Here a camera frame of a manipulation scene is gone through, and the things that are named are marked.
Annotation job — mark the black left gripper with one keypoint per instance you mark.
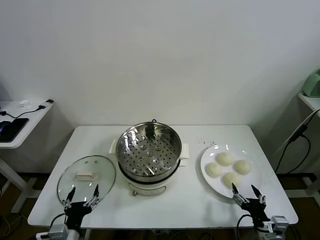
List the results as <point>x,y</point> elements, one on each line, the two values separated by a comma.
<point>76,212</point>

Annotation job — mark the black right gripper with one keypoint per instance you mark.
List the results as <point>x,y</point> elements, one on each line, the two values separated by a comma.
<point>256,210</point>

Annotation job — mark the white steamed baozi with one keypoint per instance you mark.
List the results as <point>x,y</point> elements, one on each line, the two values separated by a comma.
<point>225,158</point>
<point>231,178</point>
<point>242,167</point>
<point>213,170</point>

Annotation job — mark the round glass pot lid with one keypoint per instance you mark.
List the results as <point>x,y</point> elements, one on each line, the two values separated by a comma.
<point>100,170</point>

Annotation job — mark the steel steamer pot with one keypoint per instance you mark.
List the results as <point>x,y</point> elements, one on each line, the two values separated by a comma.
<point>147,188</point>

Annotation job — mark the stainless steel steamer basket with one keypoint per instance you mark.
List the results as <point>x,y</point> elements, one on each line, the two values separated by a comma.
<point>150,150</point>

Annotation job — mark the large white plate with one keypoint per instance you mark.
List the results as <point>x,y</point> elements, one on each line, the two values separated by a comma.
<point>252,175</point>

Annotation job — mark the white flat strip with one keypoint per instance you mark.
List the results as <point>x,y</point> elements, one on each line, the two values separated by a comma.
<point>287,142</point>

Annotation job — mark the dark crumbs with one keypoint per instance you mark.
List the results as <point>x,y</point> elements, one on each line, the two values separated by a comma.
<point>207,143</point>

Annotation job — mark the white side table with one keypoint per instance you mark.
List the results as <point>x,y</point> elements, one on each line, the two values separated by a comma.
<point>30,111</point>

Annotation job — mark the small blue device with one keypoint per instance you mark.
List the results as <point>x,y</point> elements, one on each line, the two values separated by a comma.
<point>3,127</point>

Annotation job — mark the small white plastic object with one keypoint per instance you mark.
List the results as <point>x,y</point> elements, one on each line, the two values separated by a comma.
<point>24,102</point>

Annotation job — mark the white shelf table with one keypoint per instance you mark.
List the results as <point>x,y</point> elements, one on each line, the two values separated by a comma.
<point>310,100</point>

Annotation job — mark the pale green appliance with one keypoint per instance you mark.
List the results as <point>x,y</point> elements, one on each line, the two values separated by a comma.
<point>312,85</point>

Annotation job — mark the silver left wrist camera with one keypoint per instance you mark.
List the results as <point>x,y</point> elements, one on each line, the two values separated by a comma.
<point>58,231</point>

